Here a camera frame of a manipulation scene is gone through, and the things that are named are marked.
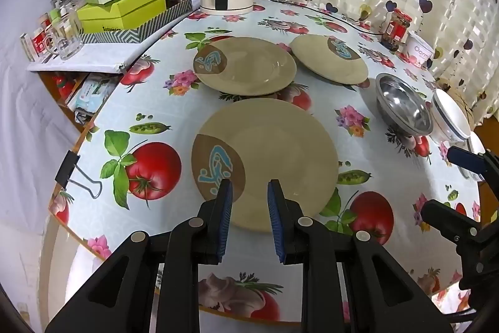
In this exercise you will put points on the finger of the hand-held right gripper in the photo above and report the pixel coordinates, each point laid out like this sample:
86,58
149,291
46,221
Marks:
440,214
466,160

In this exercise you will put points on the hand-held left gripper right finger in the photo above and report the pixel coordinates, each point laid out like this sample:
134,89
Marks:
276,227

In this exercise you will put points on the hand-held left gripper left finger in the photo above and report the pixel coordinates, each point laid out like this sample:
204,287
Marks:
225,223

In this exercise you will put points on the beige plate with blue motif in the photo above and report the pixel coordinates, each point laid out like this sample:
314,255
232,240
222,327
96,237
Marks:
280,157
253,64

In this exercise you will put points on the stainless steel bowl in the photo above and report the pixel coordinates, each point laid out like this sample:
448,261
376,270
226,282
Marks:
403,106

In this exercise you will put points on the stack of beige plates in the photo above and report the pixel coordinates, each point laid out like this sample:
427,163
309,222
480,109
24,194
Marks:
315,60

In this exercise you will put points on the white pink yogurt cup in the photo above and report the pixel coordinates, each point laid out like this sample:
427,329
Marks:
419,52

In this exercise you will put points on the vegetable print tablecloth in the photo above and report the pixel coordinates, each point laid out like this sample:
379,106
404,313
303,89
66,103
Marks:
156,114

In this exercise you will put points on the sauce jar with red lid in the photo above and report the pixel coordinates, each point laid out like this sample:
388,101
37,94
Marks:
395,30

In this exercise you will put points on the black binder clip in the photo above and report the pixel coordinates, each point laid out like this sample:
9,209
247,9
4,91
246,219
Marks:
68,165

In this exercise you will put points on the wet wipes pack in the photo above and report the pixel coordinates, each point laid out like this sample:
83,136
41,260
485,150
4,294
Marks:
91,97

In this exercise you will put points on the white shelf board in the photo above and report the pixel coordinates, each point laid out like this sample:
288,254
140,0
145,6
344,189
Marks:
89,58

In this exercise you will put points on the black white striped tray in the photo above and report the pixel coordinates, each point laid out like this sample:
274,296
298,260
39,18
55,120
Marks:
117,36

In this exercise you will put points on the green cardboard box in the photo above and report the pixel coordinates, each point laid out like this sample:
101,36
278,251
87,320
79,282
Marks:
128,11

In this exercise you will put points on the clear glass mug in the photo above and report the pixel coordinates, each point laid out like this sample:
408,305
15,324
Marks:
68,38

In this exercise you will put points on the small bottle with red label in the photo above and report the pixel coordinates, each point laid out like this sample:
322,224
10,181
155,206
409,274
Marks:
37,44

